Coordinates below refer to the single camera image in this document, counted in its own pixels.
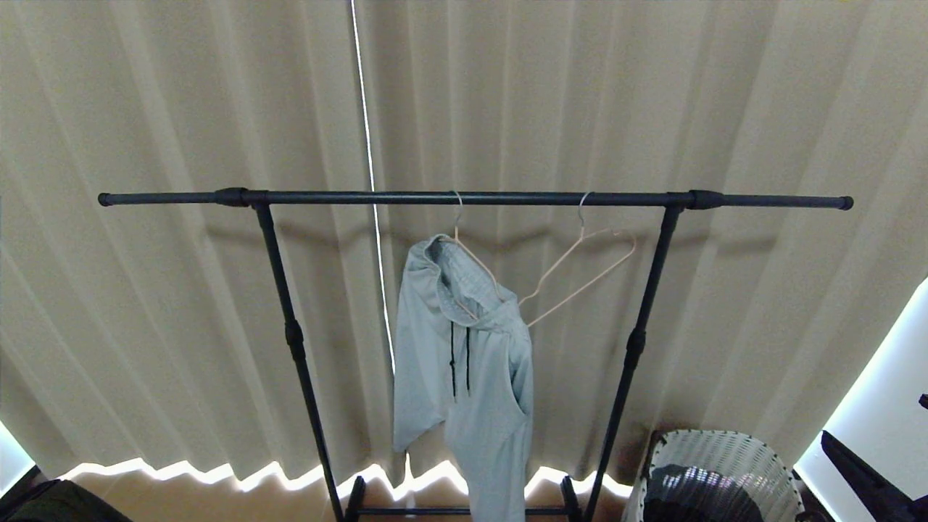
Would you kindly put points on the pink clothes hanger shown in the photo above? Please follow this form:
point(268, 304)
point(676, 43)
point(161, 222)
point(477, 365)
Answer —
point(475, 261)
point(580, 286)

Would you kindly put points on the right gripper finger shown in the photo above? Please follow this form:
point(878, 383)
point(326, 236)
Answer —
point(877, 486)

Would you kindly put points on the pale grey shorts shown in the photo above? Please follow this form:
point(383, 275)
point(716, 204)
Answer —
point(486, 406)

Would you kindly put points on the black clothes rack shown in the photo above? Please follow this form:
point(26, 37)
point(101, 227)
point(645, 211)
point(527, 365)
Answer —
point(471, 197)

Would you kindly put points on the green garment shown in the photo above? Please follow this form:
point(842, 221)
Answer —
point(72, 504)

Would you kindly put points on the beige curtain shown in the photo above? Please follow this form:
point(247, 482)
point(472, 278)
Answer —
point(181, 290)

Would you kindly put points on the white laundry basket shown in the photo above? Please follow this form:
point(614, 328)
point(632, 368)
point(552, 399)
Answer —
point(725, 453)

